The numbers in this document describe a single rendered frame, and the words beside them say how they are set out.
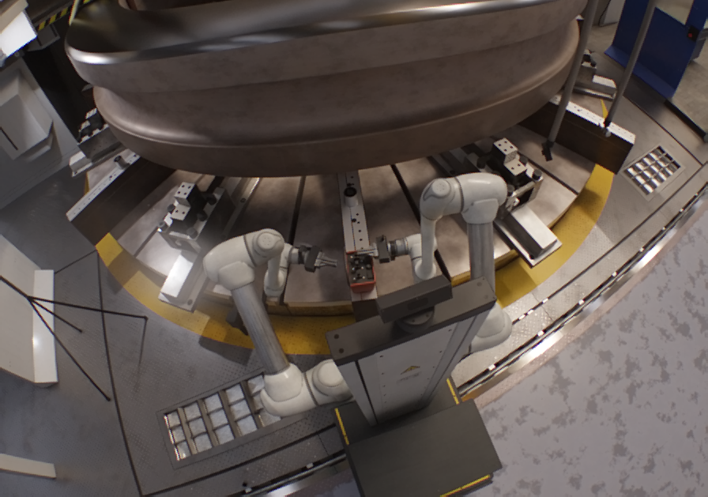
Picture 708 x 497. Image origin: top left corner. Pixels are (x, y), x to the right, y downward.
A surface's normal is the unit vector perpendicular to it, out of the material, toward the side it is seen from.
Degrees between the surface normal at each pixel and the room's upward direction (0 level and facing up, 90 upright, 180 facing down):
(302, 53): 90
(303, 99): 90
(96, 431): 0
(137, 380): 0
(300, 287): 0
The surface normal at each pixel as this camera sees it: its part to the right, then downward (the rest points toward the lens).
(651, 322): -0.09, -0.56
